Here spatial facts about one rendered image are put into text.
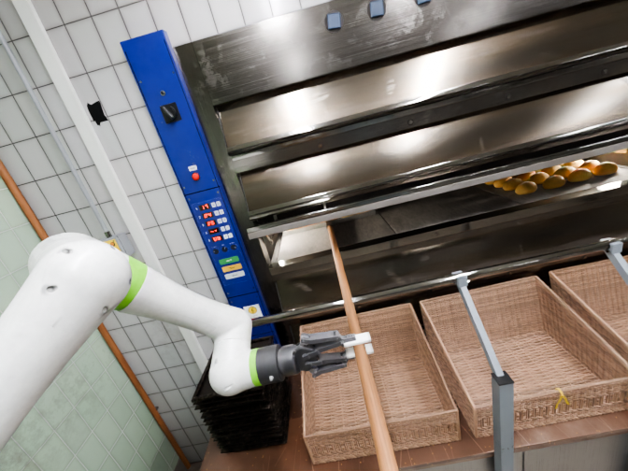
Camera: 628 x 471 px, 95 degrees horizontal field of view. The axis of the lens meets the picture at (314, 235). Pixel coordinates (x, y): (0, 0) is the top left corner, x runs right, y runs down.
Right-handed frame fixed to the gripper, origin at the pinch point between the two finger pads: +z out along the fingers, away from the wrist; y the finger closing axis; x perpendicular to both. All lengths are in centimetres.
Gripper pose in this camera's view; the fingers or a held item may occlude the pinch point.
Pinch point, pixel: (358, 345)
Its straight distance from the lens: 80.4
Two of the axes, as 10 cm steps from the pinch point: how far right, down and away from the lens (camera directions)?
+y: 2.4, 9.1, 3.5
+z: 9.7, -2.4, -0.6
